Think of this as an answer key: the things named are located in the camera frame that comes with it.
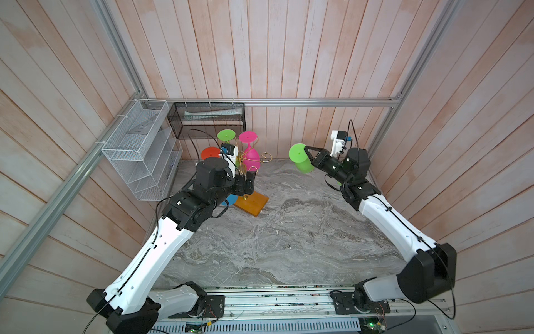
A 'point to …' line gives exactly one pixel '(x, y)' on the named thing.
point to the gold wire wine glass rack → (253, 202)
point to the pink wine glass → (252, 158)
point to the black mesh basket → (204, 120)
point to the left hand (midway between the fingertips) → (242, 176)
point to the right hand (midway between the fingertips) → (303, 148)
